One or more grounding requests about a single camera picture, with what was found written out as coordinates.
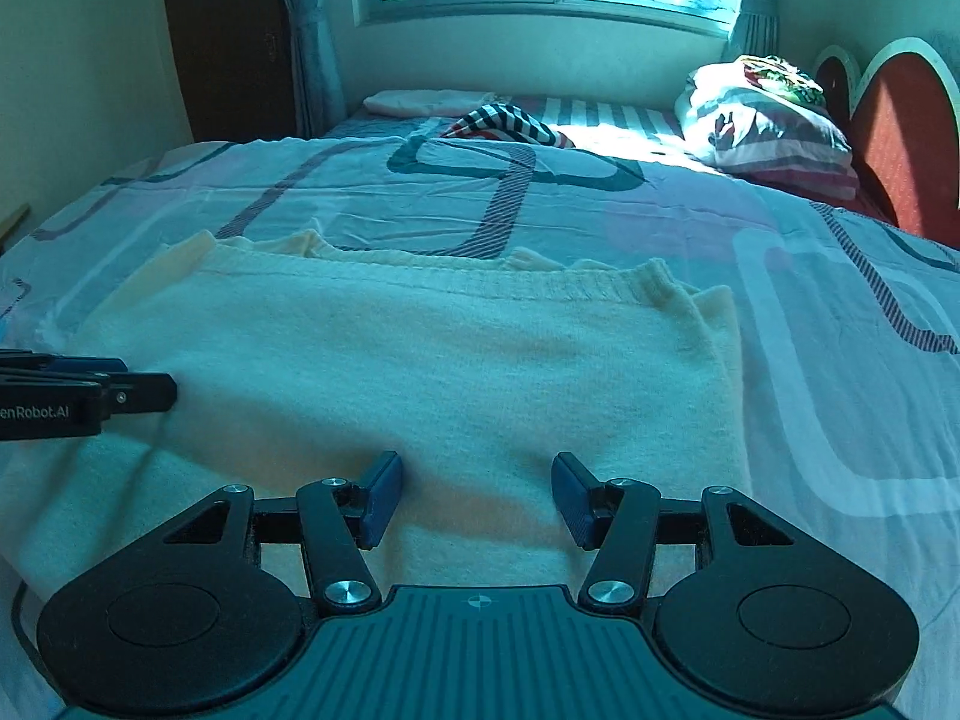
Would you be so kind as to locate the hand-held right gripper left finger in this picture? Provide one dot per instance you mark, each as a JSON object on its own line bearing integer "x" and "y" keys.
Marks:
{"x": 382, "y": 496}

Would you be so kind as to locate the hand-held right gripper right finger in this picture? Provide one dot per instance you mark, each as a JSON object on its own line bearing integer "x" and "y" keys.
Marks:
{"x": 574, "y": 501}

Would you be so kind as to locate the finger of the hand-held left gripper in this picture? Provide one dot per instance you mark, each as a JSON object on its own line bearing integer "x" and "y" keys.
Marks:
{"x": 142, "y": 392}
{"x": 75, "y": 366}

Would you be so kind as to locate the cream knitted sweater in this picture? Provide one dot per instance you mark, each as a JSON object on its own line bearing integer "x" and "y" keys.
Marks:
{"x": 450, "y": 375}

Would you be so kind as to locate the wooden furniture piece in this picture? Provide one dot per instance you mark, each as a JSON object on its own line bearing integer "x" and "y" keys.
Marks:
{"x": 13, "y": 221}

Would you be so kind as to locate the bed with patterned sheet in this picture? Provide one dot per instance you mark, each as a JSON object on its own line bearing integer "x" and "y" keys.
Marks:
{"x": 825, "y": 360}

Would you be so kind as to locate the dark wooden wardrobe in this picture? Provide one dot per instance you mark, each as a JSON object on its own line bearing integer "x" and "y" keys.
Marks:
{"x": 225, "y": 45}

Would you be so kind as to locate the black white striped cloth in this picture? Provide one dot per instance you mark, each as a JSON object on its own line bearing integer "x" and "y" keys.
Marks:
{"x": 510, "y": 124}

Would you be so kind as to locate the blue curtain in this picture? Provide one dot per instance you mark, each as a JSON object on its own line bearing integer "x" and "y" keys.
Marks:
{"x": 307, "y": 37}
{"x": 757, "y": 0}

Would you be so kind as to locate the white flat pillow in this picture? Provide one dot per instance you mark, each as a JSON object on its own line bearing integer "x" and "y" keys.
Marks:
{"x": 420, "y": 101}

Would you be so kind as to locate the striped pillow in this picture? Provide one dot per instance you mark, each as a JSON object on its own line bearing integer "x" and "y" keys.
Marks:
{"x": 772, "y": 142}

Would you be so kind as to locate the colourful cloth bundle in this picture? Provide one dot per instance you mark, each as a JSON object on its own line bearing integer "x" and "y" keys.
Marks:
{"x": 784, "y": 79}

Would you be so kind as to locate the red white petal headboard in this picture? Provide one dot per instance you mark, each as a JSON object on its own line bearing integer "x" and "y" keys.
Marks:
{"x": 907, "y": 142}

